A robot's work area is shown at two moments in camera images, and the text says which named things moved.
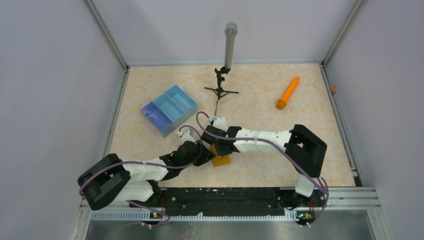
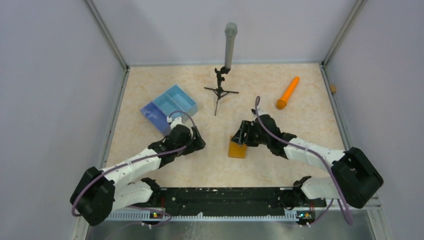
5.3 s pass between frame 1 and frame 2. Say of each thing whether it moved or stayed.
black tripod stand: stayed
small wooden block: stayed
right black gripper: moved
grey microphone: stayed
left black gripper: moved
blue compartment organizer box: stayed
